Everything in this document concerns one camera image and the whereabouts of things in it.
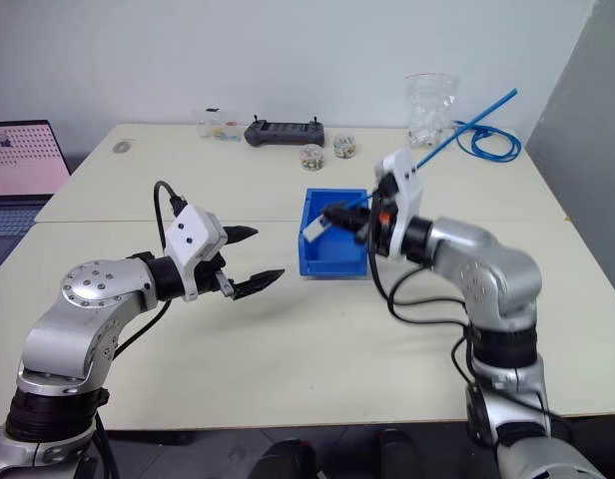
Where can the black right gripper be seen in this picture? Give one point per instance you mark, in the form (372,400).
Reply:
(382,234)

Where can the blue plastic storage bin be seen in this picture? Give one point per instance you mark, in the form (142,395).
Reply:
(332,259)

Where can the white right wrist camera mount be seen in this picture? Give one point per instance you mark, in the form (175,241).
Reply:
(407,189)

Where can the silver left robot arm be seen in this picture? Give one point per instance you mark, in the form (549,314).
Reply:
(83,319)

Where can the clear zip bag white parts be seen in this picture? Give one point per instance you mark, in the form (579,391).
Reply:
(430,110)

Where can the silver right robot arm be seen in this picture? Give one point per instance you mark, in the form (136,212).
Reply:
(492,279)

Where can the small clear jar colourful bits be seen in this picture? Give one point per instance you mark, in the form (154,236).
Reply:
(312,158)
(344,147)

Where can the small white rectangular part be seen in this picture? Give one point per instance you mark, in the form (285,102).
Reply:
(316,229)

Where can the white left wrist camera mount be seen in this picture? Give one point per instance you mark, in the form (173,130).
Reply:
(187,234)

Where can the open laptop pink screen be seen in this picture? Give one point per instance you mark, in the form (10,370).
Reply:
(18,164)

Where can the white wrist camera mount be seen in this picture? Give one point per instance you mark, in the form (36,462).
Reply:
(407,189)
(187,234)

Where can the clear bag of colourful bits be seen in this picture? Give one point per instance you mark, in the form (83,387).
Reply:
(216,127)

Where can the black handheld remote controller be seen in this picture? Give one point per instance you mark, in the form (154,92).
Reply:
(282,134)

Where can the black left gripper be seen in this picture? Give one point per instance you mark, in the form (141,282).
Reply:
(207,277)

